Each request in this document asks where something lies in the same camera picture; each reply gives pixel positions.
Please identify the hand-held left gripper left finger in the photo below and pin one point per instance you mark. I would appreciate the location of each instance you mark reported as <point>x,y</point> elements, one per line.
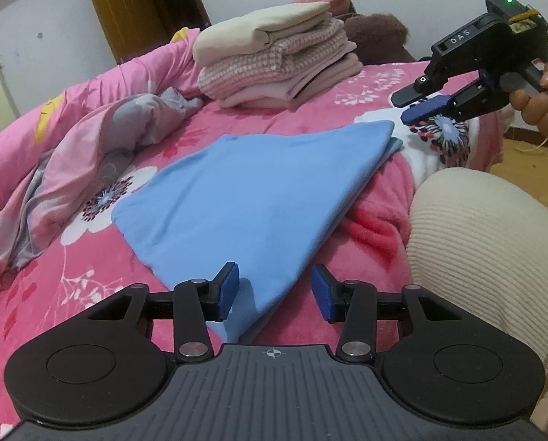
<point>228,291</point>

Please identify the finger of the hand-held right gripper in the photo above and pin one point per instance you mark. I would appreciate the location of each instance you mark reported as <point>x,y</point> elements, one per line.
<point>416,89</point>
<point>428,109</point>

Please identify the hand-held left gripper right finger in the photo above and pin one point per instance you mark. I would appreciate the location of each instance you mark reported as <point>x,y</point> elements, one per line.
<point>322,294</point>

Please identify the blue t-shirt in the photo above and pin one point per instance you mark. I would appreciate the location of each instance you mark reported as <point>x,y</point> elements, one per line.
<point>255,193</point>

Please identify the brown fuzzy item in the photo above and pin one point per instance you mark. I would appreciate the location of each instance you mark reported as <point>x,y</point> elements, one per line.
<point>375,36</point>

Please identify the person's cream ribbed trousers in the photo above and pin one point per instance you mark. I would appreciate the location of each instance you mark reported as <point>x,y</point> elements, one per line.
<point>485,248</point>

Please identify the pink grey floral duvet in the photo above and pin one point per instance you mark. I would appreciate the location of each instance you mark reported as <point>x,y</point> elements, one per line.
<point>72,124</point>

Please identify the wooden door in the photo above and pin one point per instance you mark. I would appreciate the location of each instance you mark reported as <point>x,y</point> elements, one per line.
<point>127,4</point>

